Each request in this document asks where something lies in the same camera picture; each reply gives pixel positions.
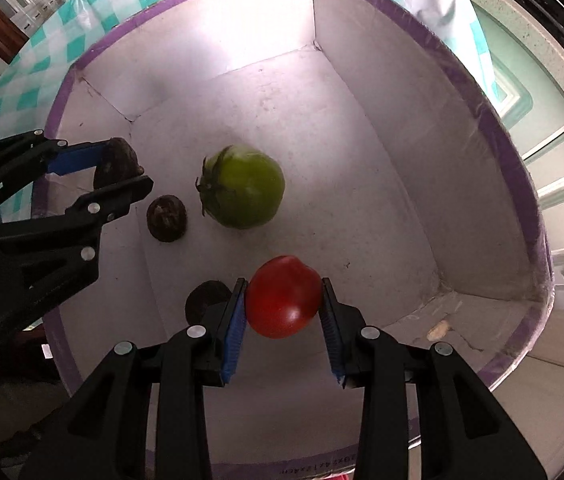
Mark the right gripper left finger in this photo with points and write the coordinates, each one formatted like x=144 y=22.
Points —
x=101 y=432

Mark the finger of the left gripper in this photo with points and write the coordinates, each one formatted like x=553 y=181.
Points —
x=110 y=203
x=76 y=157

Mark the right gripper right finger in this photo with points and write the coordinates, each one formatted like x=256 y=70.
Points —
x=465 y=432

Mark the small dark dried fruit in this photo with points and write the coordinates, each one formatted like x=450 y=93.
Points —
x=117 y=162

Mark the dark dried fruit with stem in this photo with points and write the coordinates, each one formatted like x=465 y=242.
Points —
x=166 y=218

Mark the dark brown dried fruit large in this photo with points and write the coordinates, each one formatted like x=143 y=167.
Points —
x=204 y=297

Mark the large green tomato front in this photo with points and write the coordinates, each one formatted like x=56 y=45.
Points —
x=240 y=187

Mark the large red tomato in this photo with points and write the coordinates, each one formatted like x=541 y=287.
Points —
x=282 y=297

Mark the teal checkered tablecloth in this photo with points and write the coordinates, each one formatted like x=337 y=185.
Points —
x=33 y=83

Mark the white kitchen cabinet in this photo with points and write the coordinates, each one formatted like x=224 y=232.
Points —
x=528 y=57

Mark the purple-edged cardboard box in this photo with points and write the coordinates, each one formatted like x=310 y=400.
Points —
x=391 y=188

